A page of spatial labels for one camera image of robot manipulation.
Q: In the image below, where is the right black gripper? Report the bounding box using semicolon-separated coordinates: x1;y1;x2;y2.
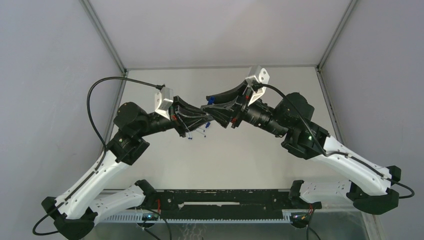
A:
200;79;289;139

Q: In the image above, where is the right black camera cable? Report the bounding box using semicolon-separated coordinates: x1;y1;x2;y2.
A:
253;83;416;200

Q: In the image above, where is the left black camera cable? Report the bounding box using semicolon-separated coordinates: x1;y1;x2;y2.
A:
32;76;166;237

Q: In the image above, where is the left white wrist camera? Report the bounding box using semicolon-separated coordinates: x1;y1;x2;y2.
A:
154;86;174;120

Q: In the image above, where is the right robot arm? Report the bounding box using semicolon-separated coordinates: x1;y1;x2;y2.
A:
201;83;402;215

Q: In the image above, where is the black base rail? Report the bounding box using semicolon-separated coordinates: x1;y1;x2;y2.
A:
145;188;322;221

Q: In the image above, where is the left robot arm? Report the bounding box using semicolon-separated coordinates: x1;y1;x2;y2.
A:
41;96;212;240

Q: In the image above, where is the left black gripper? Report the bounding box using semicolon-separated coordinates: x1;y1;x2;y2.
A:
136;95;211;137

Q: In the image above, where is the black camera cable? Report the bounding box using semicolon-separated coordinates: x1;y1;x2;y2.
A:
32;76;166;237
253;83;416;200

